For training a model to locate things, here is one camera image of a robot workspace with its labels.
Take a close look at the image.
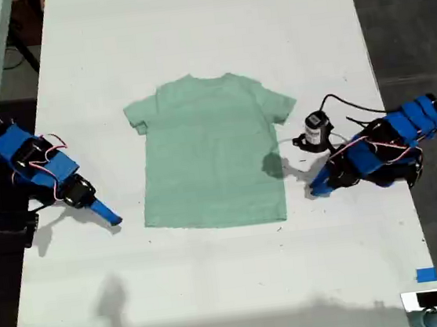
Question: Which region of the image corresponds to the white camera cable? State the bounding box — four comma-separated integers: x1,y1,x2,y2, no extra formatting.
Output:
277,129,350,154

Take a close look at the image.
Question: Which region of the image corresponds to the black camera box white label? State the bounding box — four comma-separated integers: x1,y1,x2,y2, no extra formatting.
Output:
300,108,335,154

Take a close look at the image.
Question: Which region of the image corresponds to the thin black floor cable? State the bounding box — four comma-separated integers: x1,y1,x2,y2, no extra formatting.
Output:
0,42,29,72

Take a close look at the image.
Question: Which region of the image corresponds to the black table leg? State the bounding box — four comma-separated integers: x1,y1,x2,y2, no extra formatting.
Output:
4,18,42,76

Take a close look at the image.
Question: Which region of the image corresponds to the short blue tape strip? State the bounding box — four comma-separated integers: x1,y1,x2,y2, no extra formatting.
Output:
414,267,437,285

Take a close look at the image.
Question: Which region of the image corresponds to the pale green T-shirt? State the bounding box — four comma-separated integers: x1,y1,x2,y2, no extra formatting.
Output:
119,62,311,239

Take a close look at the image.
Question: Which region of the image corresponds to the small black box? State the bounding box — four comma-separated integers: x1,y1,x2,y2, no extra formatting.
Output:
416,290,437,310

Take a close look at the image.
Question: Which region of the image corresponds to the black camera cable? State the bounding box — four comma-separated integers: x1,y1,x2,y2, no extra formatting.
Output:
319,88,387,121

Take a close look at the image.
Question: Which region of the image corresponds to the shiny metal plate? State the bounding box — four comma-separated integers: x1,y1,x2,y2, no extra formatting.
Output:
399,288,437,319

